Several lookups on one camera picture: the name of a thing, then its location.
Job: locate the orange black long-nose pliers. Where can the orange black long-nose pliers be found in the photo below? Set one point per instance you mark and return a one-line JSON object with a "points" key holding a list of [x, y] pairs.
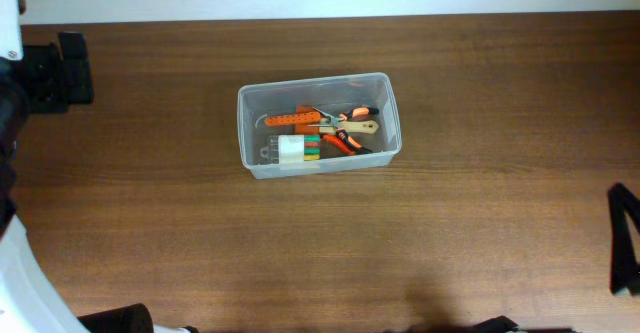
{"points": [[329, 120]]}

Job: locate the small red diagonal cutters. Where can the small red diagonal cutters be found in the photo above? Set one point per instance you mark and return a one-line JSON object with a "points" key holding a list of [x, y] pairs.
{"points": [[344, 142]]}

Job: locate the orange scraper wooden handle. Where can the orange scraper wooden handle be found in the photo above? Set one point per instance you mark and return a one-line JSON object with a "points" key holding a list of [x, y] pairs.
{"points": [[353, 125]]}

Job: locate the clear plastic container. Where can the clear plastic container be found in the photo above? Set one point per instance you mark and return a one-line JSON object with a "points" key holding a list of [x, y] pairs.
{"points": [[334, 95]]}

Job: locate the screwdriver set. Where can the screwdriver set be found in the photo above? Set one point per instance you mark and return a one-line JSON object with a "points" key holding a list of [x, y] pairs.
{"points": [[287, 149]]}

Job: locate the orange perforated cylinder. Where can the orange perforated cylinder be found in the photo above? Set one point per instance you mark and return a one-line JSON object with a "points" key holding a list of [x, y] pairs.
{"points": [[304, 118]]}

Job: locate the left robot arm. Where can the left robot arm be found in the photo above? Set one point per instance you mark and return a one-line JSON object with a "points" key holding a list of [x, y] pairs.
{"points": [[43, 80]]}

